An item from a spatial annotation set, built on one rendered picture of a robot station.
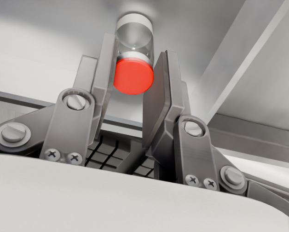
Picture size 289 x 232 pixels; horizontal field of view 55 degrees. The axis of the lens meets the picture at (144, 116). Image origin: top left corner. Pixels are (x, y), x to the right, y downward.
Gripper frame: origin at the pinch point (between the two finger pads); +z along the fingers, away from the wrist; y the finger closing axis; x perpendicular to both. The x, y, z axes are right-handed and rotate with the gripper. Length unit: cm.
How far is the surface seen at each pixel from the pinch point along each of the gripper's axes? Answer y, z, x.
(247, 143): 10.3, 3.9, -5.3
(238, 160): 20.0, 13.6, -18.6
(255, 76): 8.8, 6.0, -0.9
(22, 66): -6.1, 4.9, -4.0
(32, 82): -5.1, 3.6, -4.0
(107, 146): 1.7, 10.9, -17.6
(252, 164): 22.6, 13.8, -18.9
